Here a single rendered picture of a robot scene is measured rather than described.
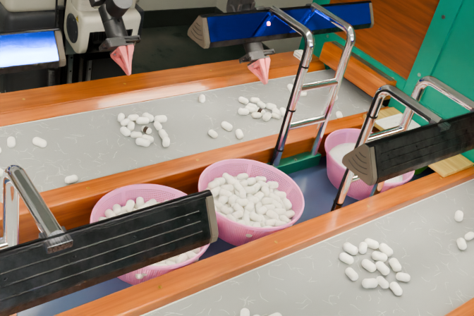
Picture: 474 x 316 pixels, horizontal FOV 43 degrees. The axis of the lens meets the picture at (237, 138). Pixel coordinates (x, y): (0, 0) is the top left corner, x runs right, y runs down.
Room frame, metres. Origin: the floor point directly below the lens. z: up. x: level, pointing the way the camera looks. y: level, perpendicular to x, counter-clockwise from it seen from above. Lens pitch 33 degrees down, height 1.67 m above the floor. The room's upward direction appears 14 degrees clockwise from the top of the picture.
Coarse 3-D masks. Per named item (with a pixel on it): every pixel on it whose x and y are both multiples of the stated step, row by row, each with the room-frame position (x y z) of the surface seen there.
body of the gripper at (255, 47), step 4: (244, 44) 1.74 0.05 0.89; (248, 44) 1.73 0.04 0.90; (252, 44) 1.73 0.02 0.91; (256, 44) 1.73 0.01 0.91; (260, 44) 1.74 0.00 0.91; (244, 48) 1.75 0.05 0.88; (248, 48) 1.73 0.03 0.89; (252, 48) 1.72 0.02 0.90; (256, 48) 1.72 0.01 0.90; (260, 48) 1.73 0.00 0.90; (248, 52) 1.72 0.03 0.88; (252, 52) 1.69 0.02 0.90; (256, 52) 1.70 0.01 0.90; (264, 52) 1.73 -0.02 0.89; (268, 52) 1.74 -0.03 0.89; (272, 52) 1.75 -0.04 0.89; (244, 56) 1.70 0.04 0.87; (248, 56) 1.68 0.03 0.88; (240, 60) 1.71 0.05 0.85; (244, 60) 1.72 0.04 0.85; (248, 60) 1.73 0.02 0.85
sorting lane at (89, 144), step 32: (192, 96) 1.62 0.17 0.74; (224, 96) 1.67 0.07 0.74; (256, 96) 1.72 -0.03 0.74; (288, 96) 1.77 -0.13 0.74; (320, 96) 1.83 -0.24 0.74; (352, 96) 1.89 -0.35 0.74; (0, 128) 1.22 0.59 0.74; (32, 128) 1.25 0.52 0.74; (64, 128) 1.29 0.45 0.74; (96, 128) 1.32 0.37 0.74; (192, 128) 1.44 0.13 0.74; (256, 128) 1.52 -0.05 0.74; (0, 160) 1.10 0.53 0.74; (32, 160) 1.13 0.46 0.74; (64, 160) 1.16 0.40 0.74; (96, 160) 1.19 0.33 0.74; (128, 160) 1.22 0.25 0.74; (160, 160) 1.26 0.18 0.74; (0, 192) 1.00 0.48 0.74
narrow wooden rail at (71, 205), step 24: (336, 120) 1.65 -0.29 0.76; (360, 120) 1.69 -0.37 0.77; (240, 144) 1.38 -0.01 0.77; (264, 144) 1.41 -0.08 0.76; (288, 144) 1.45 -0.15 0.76; (144, 168) 1.17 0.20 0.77; (168, 168) 1.20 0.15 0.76; (192, 168) 1.22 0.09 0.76; (48, 192) 1.01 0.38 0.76; (72, 192) 1.02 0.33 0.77; (96, 192) 1.04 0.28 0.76; (192, 192) 1.23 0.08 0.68; (0, 216) 0.90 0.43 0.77; (24, 216) 0.92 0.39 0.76; (72, 216) 1.00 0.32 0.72; (24, 240) 0.92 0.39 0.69
